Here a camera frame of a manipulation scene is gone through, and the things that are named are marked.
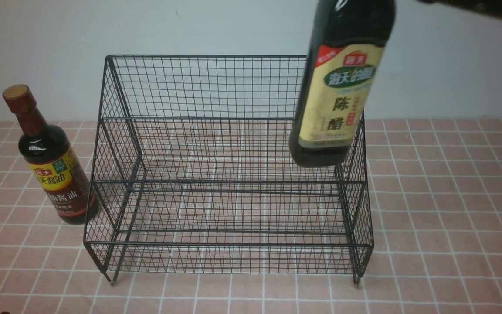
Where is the vinegar bottle gold cap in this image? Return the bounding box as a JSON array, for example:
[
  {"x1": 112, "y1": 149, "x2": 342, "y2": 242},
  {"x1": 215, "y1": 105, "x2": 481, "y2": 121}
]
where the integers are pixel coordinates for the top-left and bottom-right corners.
[{"x1": 289, "y1": 0, "x2": 396, "y2": 168}]

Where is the soy sauce bottle brown cap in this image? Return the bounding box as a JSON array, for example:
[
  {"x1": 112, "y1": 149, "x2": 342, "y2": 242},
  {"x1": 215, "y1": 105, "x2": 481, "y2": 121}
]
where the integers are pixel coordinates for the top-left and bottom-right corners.
[{"x1": 2, "y1": 84, "x2": 99, "y2": 225}]

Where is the pink tiled table cloth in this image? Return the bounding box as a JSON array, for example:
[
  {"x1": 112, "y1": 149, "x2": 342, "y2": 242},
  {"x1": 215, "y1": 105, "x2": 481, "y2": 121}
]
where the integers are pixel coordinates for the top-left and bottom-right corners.
[{"x1": 0, "y1": 119, "x2": 502, "y2": 314}]

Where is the black wire mesh shelf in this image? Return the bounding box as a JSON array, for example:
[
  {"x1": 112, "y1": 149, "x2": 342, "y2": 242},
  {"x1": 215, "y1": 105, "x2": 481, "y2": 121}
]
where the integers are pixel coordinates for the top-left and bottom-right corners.
[{"x1": 83, "y1": 55, "x2": 374, "y2": 285}]

